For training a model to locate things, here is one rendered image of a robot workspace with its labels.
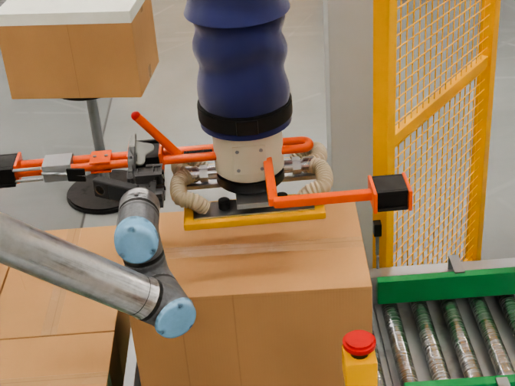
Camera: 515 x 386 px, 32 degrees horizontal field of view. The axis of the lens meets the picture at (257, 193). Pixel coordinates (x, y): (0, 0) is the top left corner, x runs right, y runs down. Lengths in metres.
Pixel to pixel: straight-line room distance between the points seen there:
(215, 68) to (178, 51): 4.16
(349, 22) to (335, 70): 0.18
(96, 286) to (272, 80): 0.63
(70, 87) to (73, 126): 1.22
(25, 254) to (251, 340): 0.80
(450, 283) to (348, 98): 0.81
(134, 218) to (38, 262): 0.28
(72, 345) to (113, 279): 1.03
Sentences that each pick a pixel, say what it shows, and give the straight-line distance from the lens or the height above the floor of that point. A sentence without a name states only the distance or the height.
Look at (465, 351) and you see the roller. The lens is 2.66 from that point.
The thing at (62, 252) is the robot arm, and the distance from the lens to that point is 1.73.
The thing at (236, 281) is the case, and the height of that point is 0.95.
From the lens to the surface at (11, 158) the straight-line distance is 2.28.
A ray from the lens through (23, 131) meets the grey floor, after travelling 5.38.
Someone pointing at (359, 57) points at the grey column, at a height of 1.06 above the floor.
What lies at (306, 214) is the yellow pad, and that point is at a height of 1.13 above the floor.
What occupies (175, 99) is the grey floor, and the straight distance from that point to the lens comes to 5.48.
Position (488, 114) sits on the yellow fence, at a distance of 3.42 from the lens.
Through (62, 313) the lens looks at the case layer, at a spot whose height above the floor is 0.54.
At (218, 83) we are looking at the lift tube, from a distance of 2.05.
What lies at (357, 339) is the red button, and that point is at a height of 1.04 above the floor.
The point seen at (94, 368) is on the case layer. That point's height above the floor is 0.54.
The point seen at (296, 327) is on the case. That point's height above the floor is 0.83.
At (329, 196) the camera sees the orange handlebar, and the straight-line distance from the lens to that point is 1.99.
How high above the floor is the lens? 2.29
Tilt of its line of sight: 31 degrees down
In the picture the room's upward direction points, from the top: 4 degrees counter-clockwise
